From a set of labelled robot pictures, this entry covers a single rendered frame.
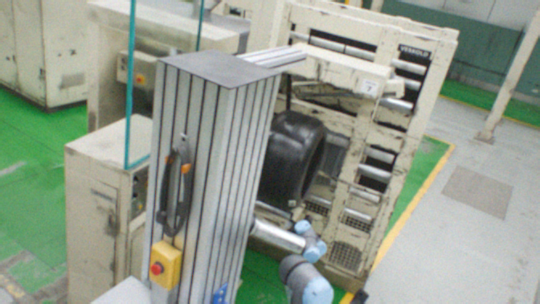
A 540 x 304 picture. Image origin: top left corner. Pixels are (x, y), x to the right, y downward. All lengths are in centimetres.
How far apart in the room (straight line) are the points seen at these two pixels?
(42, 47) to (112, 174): 342
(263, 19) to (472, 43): 921
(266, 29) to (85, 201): 129
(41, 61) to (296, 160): 381
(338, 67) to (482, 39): 886
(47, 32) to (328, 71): 359
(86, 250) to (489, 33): 1001
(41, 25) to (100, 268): 338
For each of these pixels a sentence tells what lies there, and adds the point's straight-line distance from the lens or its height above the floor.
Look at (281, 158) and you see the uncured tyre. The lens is 237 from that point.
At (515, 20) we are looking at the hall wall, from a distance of 1130.
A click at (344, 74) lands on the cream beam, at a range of 259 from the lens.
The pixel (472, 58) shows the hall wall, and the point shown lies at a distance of 1138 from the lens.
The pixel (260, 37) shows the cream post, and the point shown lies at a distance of 243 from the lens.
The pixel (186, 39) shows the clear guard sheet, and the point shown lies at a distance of 226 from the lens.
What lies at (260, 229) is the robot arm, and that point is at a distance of 193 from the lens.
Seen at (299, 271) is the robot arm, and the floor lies 135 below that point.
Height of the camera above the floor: 239
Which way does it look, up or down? 26 degrees down
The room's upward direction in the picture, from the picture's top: 12 degrees clockwise
